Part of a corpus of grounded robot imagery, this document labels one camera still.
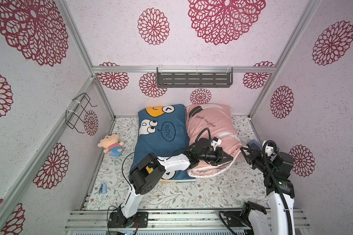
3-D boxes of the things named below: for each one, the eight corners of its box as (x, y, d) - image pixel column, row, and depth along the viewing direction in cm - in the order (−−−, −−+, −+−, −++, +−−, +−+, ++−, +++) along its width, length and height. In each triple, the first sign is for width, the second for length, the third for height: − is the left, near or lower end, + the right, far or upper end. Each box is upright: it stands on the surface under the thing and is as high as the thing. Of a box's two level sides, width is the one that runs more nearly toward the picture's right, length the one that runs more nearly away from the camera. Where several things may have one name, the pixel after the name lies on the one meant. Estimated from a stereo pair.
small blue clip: (100, 194, 84) (98, 192, 82) (103, 184, 88) (101, 182, 86) (106, 194, 84) (104, 192, 82) (109, 184, 88) (107, 182, 86)
